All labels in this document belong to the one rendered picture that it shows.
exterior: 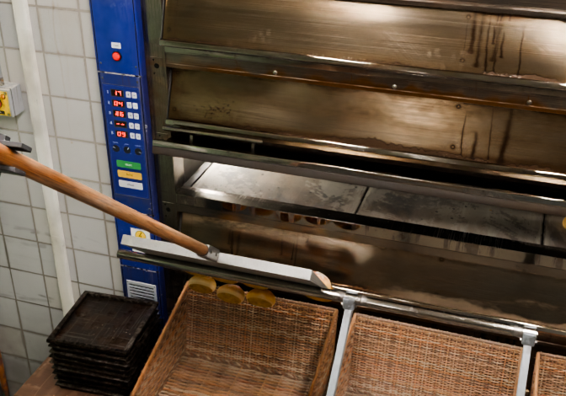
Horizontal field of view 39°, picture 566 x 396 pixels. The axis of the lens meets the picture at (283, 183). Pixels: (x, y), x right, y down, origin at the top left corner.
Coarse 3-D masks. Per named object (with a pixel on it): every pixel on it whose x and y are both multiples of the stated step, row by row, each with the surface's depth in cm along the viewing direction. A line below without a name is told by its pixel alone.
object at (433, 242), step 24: (192, 192) 270; (216, 192) 270; (264, 216) 262; (288, 216) 259; (312, 216) 256; (336, 216) 256; (360, 216) 256; (408, 240) 249; (432, 240) 246; (456, 240) 244; (480, 240) 244; (504, 240) 244; (552, 264) 237
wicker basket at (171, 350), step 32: (192, 320) 284; (224, 320) 280; (320, 320) 269; (160, 352) 265; (192, 352) 287; (256, 352) 279; (288, 352) 276; (320, 352) 272; (160, 384) 269; (192, 384) 273; (224, 384) 273; (256, 384) 273; (288, 384) 273; (320, 384) 257
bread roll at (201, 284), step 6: (198, 276) 269; (204, 276) 268; (210, 276) 269; (192, 282) 268; (198, 282) 267; (204, 282) 267; (210, 282) 267; (192, 288) 270; (198, 288) 269; (204, 288) 268; (210, 288) 267
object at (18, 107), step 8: (0, 88) 265; (8, 88) 265; (16, 88) 268; (8, 96) 265; (16, 96) 268; (8, 104) 266; (16, 104) 269; (0, 112) 268; (8, 112) 267; (16, 112) 270
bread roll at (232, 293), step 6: (222, 288) 267; (228, 288) 266; (234, 288) 267; (240, 288) 268; (216, 294) 269; (222, 294) 267; (228, 294) 266; (234, 294) 266; (240, 294) 266; (228, 300) 268; (234, 300) 267; (240, 300) 266
